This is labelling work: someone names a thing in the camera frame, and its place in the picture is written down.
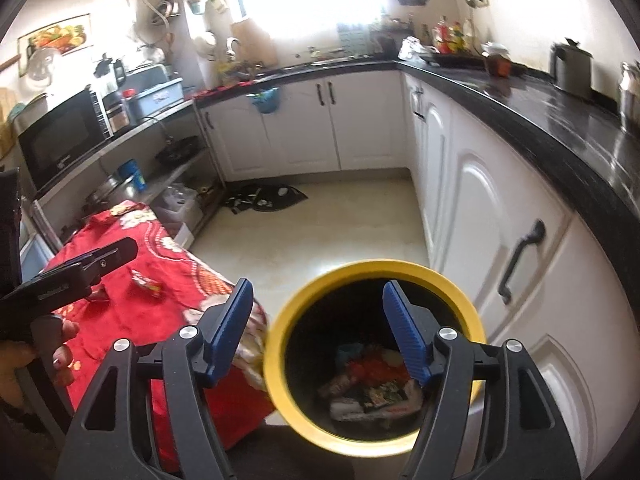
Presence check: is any black lidded pitcher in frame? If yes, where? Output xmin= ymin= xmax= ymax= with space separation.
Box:
xmin=550 ymin=37 xmax=595 ymax=101

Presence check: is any black microwave oven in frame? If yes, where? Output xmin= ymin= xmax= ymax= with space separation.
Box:
xmin=17 ymin=85 xmax=115 ymax=193

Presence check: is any dark floor mat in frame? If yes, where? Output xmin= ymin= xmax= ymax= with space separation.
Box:
xmin=223 ymin=183 xmax=309 ymax=213

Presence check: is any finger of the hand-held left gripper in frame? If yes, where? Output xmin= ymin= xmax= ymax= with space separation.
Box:
xmin=44 ymin=238 xmax=139 ymax=285

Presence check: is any clear plastic container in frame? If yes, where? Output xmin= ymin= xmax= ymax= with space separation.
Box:
xmin=150 ymin=184 xmax=203 ymax=228

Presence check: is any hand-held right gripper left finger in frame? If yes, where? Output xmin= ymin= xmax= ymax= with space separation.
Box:
xmin=62 ymin=277 xmax=254 ymax=480

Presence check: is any yellow round trash bin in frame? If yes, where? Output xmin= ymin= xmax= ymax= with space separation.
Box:
xmin=264 ymin=259 xmax=488 ymax=456

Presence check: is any teal hanging basket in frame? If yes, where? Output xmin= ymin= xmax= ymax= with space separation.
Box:
xmin=247 ymin=87 xmax=281 ymax=115

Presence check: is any small red wrapper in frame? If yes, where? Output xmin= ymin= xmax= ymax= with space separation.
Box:
xmin=131 ymin=271 xmax=163 ymax=298

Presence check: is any black tray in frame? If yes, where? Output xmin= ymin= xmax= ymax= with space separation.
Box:
xmin=430 ymin=52 xmax=488 ymax=68

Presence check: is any red patterned cloth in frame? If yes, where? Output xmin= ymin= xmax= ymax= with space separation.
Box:
xmin=192 ymin=82 xmax=261 ymax=101

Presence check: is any steel jug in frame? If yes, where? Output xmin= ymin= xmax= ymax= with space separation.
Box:
xmin=619 ymin=61 xmax=640 ymax=133

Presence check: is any steel shelf rack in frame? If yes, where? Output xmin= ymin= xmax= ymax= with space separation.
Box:
xmin=17 ymin=100 xmax=226 ymax=261

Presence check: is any white plastic bag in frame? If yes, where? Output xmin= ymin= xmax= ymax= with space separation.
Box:
xmin=397 ymin=36 xmax=436 ymax=61

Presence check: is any white flat cabinet door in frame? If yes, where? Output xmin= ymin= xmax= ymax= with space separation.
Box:
xmin=260 ymin=80 xmax=343 ymax=178
xmin=327 ymin=72 xmax=413 ymax=171

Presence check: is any white table fan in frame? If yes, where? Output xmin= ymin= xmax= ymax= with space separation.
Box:
xmin=25 ymin=47 xmax=63 ymax=83

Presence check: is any steel pot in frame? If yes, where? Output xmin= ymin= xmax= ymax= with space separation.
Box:
xmin=82 ymin=175 xmax=131 ymax=211

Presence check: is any white cardboard box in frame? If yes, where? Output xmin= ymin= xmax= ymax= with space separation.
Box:
xmin=170 ymin=222 xmax=196 ymax=251

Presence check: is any fruit wall picture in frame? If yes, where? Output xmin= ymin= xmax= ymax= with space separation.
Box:
xmin=17 ymin=12 xmax=92 ymax=63

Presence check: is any person's left hand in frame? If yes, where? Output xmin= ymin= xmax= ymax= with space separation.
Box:
xmin=0 ymin=320 xmax=81 ymax=407

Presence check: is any grey plastic crate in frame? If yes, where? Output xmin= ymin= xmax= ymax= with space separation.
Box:
xmin=125 ymin=63 xmax=186 ymax=126

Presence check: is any dark printed wrapper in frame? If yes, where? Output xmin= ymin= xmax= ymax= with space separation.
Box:
xmin=361 ymin=380 xmax=408 ymax=413

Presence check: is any pink and white wrapper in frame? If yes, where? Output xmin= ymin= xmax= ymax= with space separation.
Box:
xmin=317 ymin=375 xmax=361 ymax=398

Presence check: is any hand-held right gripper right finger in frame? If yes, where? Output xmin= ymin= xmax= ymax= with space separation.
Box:
xmin=382 ymin=280 xmax=583 ymax=480

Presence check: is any pale drawer organizer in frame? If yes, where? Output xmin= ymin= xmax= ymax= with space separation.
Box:
xmin=337 ymin=22 xmax=371 ymax=51

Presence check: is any black frying pan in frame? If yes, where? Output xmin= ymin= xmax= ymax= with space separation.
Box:
xmin=155 ymin=136 xmax=200 ymax=163

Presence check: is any red capped bottle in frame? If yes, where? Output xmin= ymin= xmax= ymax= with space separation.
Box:
xmin=434 ymin=16 xmax=453 ymax=55

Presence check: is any beige cutting board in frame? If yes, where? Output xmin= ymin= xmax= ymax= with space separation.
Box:
xmin=230 ymin=17 xmax=278 ymax=68

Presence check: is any blue cup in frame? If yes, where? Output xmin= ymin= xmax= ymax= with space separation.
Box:
xmin=119 ymin=159 xmax=148 ymax=191

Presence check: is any white arched cabinet door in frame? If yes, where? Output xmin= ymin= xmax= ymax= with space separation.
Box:
xmin=432 ymin=95 xmax=576 ymax=356

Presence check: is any large black cabinet handle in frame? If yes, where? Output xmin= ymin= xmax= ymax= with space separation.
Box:
xmin=497 ymin=219 xmax=547 ymax=306

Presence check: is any red floral tablecloth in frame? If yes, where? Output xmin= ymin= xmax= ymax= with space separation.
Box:
xmin=47 ymin=200 xmax=278 ymax=478

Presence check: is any black electric kettle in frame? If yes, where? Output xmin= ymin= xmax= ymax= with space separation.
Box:
xmin=95 ymin=53 xmax=128 ymax=93

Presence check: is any silver small appliance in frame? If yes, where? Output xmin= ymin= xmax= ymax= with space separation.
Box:
xmin=105 ymin=91 xmax=132 ymax=133

